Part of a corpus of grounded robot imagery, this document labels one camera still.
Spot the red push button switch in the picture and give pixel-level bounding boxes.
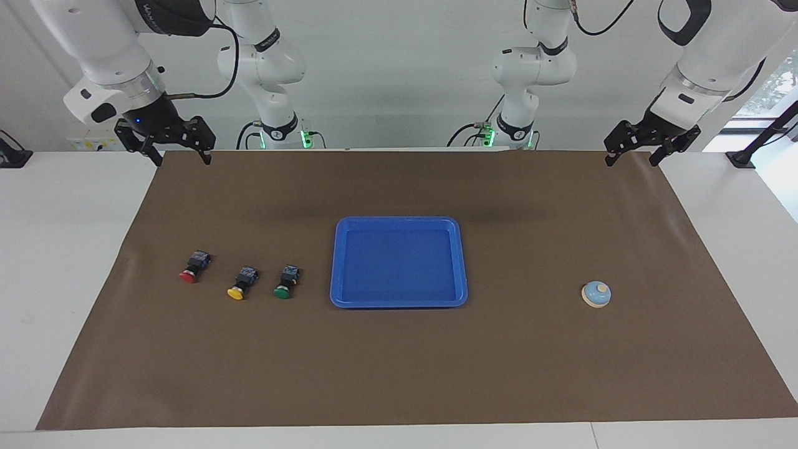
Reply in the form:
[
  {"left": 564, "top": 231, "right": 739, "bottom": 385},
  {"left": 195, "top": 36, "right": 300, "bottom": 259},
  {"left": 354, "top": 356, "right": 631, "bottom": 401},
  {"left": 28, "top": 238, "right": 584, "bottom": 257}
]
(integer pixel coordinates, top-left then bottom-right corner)
[{"left": 179, "top": 249, "right": 211, "bottom": 284}]

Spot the yellow push button switch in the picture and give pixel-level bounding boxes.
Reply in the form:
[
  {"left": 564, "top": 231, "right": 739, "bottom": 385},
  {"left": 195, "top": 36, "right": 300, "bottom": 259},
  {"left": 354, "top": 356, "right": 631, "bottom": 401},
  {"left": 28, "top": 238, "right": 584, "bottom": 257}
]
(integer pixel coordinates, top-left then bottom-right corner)
[{"left": 227, "top": 266, "right": 260, "bottom": 301}]

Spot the light blue desk bell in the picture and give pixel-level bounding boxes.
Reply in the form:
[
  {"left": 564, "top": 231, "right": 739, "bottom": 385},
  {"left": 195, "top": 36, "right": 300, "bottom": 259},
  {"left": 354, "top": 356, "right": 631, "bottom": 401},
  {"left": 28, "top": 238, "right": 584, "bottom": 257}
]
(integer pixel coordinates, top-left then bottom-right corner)
[{"left": 581, "top": 281, "right": 612, "bottom": 309}]

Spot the green push button switch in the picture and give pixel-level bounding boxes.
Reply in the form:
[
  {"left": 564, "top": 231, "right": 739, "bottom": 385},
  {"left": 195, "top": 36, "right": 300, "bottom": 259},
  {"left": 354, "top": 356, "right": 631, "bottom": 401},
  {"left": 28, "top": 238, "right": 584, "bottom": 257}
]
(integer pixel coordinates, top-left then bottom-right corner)
[{"left": 273, "top": 264, "right": 301, "bottom": 299}]

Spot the blue plastic tray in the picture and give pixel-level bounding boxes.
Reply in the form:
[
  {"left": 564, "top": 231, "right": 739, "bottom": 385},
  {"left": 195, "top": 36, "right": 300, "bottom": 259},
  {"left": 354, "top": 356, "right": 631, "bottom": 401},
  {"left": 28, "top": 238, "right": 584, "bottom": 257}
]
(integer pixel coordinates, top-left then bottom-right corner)
[{"left": 329, "top": 216, "right": 469, "bottom": 309}]

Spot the black clamp stand with rod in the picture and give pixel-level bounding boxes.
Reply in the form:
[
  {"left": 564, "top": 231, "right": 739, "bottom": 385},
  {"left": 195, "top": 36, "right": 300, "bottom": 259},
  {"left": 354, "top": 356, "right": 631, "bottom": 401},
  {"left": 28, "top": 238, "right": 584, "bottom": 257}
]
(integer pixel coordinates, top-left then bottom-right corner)
[{"left": 725, "top": 100, "right": 798, "bottom": 170}]

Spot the window with green foliage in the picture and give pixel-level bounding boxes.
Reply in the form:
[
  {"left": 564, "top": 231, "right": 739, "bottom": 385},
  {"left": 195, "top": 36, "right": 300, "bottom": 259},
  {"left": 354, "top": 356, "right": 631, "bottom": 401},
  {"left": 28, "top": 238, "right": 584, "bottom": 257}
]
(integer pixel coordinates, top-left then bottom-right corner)
[{"left": 734, "top": 53, "right": 798, "bottom": 120}]

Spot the brown table mat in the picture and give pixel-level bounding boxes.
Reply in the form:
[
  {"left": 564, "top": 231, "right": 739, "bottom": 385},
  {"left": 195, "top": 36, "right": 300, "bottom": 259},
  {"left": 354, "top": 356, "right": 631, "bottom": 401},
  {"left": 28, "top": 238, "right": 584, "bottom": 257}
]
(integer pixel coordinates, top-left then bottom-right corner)
[{"left": 36, "top": 150, "right": 798, "bottom": 431}]

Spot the black base cable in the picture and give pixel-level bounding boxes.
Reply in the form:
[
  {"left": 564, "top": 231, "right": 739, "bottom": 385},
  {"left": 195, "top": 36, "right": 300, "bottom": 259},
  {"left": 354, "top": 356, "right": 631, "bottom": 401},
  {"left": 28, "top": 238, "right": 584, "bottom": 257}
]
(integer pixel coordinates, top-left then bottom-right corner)
[
  {"left": 236, "top": 120, "right": 264, "bottom": 150},
  {"left": 446, "top": 94, "right": 507, "bottom": 148}
]

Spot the white wall power box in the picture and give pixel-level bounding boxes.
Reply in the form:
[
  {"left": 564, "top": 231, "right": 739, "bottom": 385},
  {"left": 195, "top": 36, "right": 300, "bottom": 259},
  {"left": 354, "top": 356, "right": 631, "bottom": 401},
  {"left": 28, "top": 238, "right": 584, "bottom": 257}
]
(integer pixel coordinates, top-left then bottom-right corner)
[{"left": 70, "top": 128, "right": 125, "bottom": 152}]

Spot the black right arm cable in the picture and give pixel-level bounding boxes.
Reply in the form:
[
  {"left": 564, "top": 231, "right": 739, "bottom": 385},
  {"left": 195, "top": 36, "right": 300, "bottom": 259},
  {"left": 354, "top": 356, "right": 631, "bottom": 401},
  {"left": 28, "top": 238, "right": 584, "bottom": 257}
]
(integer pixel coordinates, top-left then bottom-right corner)
[{"left": 163, "top": 16, "right": 241, "bottom": 100}]

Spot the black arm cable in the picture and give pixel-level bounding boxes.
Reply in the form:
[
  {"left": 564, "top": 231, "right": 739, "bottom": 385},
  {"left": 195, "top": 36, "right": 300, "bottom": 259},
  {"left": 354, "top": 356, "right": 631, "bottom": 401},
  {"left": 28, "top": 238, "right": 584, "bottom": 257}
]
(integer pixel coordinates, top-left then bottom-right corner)
[
  {"left": 163, "top": 16, "right": 241, "bottom": 100},
  {"left": 570, "top": 0, "right": 638, "bottom": 37}
]

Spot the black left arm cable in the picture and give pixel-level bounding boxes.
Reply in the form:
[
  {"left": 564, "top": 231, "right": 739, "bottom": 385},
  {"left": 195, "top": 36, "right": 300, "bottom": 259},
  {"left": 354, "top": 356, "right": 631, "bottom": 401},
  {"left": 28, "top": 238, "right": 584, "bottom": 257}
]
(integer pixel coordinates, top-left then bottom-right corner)
[{"left": 570, "top": 0, "right": 638, "bottom": 37}]

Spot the black clamp mount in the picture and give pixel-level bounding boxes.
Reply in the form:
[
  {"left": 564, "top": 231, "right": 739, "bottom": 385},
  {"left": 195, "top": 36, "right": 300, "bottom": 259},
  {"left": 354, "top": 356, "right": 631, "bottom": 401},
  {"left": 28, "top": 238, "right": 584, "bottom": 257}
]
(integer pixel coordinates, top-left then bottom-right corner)
[{"left": 0, "top": 129, "right": 33, "bottom": 169}]

